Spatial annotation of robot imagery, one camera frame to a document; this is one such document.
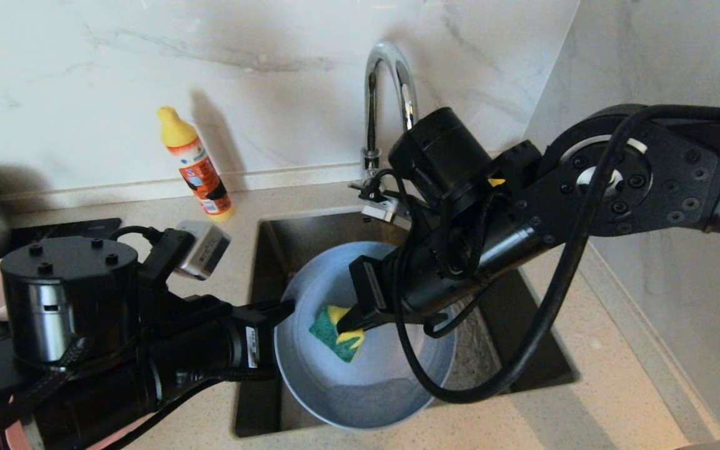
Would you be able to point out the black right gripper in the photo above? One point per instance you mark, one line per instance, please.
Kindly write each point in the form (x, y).
(379, 294)

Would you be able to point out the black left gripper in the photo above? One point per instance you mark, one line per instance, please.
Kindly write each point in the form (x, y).
(247, 344)

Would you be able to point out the yellow green sponge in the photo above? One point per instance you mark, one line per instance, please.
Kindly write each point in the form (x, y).
(335, 334)

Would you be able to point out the blue grey plate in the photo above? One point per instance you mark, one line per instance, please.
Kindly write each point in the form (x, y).
(366, 375)

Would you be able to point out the yellow orange dish soap bottle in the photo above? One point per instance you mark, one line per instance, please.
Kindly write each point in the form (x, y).
(200, 172)

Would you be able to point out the pink plate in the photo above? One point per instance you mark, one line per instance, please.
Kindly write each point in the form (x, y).
(116, 437)

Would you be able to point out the chrome gooseneck faucet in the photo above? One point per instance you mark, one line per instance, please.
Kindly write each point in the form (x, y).
(370, 94)

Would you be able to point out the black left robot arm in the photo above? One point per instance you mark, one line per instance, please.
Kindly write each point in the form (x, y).
(66, 300)

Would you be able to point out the stainless steel sink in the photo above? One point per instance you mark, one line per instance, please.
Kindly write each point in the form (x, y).
(522, 350)

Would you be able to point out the black induction cooktop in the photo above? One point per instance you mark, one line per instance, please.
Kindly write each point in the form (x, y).
(72, 228)

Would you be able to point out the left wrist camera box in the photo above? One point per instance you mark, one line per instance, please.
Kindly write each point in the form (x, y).
(200, 250)

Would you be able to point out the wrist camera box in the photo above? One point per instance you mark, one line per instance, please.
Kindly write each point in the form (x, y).
(382, 206)
(200, 250)

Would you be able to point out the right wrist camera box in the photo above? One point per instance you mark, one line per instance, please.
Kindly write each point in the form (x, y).
(382, 206)

